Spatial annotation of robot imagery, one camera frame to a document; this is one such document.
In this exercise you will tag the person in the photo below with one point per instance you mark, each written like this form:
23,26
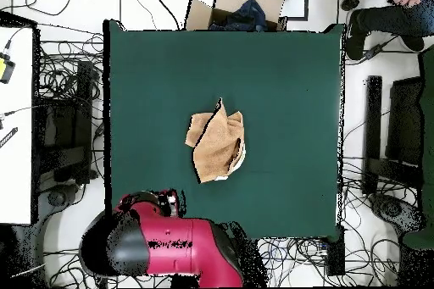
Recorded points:
383,19

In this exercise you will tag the black slotted bar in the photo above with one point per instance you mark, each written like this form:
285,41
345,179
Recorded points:
8,137

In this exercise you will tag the dark green table cloth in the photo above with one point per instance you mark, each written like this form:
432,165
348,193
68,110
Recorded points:
288,116

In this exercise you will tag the tan terry towel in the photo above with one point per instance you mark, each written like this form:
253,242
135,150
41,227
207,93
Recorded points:
217,140

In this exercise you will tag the black floor stand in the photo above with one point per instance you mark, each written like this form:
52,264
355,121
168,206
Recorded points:
64,133
373,116

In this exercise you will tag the blue jeans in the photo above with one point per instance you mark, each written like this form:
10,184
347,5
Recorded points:
249,12

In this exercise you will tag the white desk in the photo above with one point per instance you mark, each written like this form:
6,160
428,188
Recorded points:
15,167

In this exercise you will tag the black power strip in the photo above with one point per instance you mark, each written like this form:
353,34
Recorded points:
335,258

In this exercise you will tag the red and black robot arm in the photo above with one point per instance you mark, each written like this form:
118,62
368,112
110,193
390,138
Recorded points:
176,248

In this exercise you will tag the dark green cloth cover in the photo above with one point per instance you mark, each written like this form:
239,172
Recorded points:
428,133

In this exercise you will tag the yellow and black device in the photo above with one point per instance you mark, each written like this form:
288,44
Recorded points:
5,68

